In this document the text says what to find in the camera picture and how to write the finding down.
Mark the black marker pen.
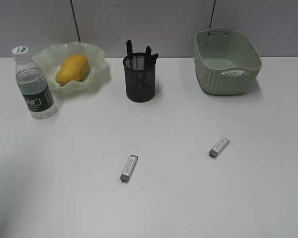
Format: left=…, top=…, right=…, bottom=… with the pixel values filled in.
left=144, top=46, right=151, bottom=68
left=126, top=40, right=134, bottom=69
left=149, top=54, right=158, bottom=68

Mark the grey white eraser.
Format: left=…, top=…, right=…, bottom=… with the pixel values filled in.
left=120, top=155, right=139, bottom=182
left=209, top=137, right=230, bottom=158

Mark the yellow mango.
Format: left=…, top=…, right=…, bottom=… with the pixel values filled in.
left=56, top=54, right=89, bottom=86

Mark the waste paper ball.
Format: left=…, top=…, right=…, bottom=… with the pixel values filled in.
left=221, top=69, right=246, bottom=77

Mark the clear water bottle green label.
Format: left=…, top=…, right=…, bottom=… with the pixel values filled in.
left=11, top=46, right=57, bottom=119

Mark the black mesh pen holder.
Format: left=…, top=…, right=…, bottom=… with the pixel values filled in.
left=123, top=53, right=156, bottom=103

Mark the pale green woven basket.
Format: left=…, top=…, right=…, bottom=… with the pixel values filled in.
left=194, top=27, right=262, bottom=96

